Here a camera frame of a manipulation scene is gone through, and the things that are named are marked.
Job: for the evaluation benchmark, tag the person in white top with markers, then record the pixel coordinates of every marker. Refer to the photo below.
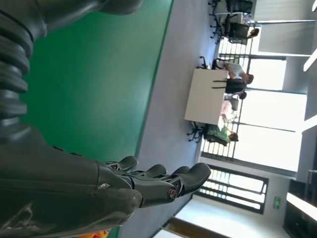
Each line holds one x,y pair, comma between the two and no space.
236,70

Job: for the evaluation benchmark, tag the person in green top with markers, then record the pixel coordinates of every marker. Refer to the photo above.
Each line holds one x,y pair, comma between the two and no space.
217,134

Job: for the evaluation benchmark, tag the person at distant desk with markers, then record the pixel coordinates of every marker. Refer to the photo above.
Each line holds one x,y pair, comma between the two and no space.
253,33

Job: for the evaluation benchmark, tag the black office chair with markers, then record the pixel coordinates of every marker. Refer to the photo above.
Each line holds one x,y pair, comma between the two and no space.
219,26
197,131
203,61

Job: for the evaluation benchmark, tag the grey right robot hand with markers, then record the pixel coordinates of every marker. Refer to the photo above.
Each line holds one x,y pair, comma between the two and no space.
62,187

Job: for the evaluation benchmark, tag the person in pink top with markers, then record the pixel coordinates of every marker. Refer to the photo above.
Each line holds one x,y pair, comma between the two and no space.
226,110

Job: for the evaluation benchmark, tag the black framed window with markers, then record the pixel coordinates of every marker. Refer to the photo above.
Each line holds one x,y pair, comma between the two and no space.
235,189

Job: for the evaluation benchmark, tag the person in black top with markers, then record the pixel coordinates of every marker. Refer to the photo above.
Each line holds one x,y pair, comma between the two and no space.
235,87

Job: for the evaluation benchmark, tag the green exit sign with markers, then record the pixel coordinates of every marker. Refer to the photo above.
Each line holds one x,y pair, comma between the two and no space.
277,202

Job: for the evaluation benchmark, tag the green table mat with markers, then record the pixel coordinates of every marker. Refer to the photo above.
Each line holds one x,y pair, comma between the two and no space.
93,88

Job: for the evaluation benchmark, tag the white office desk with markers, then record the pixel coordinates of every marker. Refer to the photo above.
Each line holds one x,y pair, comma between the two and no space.
204,97

